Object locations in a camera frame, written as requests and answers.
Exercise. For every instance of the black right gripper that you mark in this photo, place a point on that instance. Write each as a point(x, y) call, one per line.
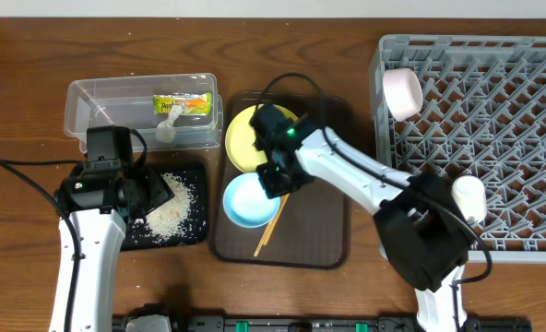
point(276, 180)

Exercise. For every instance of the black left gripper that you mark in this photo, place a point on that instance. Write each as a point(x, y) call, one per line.
point(159, 189)

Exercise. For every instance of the yellow plate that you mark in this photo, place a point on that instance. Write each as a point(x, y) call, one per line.
point(240, 142)

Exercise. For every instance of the pile of rice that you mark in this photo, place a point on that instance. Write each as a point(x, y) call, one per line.
point(167, 220)

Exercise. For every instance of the white tissue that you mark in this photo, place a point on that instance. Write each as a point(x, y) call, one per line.
point(166, 131)

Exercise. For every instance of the blue bowl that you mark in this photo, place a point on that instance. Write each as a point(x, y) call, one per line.
point(246, 204)

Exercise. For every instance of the green snack wrapper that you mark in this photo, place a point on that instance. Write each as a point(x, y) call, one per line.
point(191, 104)

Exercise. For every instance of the pink white bowl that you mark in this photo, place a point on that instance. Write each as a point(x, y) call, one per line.
point(402, 92)

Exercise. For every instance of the small white green cup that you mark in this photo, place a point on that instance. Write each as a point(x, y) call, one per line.
point(470, 196)

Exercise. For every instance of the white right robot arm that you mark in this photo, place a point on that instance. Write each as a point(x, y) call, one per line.
point(423, 221)

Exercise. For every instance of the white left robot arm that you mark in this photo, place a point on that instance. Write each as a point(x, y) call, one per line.
point(85, 287)

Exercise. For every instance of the black waste tray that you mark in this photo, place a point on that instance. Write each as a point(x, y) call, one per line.
point(194, 230)

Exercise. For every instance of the clear plastic waste bin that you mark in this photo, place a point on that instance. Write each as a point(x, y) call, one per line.
point(127, 101)

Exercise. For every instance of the grey dishwasher rack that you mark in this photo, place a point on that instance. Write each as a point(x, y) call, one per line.
point(483, 114)

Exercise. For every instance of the wooden chopstick right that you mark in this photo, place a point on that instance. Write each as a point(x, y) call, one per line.
point(283, 202)

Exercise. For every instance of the wooden chopstick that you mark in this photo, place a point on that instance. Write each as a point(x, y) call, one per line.
point(283, 202)
point(267, 233)

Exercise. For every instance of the wooden chopstick left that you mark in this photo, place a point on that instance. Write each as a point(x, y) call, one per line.
point(267, 233)

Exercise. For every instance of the brown serving tray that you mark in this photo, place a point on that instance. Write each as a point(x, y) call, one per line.
point(313, 230)

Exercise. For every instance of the black rail with green clips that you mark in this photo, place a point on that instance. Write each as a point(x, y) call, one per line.
point(156, 317)

